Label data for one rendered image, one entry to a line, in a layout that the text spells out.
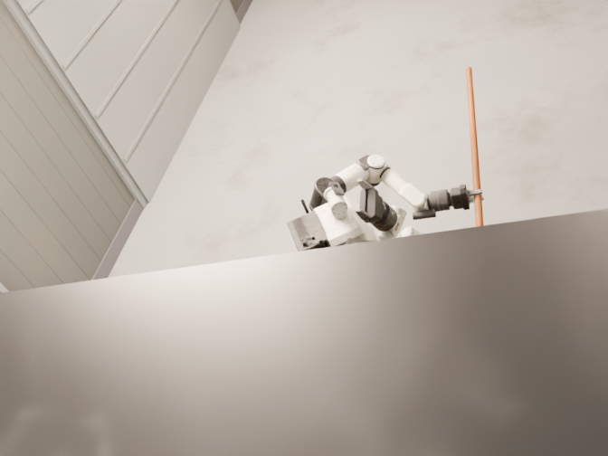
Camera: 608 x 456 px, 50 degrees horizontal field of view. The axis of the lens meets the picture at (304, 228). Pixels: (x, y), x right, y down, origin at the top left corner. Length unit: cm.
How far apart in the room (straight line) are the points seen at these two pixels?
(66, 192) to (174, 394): 389
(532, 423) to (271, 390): 45
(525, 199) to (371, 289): 325
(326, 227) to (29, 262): 270
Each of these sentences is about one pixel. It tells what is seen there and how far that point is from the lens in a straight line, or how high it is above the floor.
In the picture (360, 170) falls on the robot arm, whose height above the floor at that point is 135.
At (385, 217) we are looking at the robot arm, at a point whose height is 162.
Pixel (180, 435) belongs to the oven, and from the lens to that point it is 128.
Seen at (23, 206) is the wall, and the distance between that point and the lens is 482.
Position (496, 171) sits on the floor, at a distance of 475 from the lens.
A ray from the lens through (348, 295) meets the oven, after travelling 132.
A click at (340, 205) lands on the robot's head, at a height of 149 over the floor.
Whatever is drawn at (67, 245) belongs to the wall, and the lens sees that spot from 508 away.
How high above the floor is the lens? 306
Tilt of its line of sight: 40 degrees down
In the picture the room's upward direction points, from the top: 25 degrees counter-clockwise
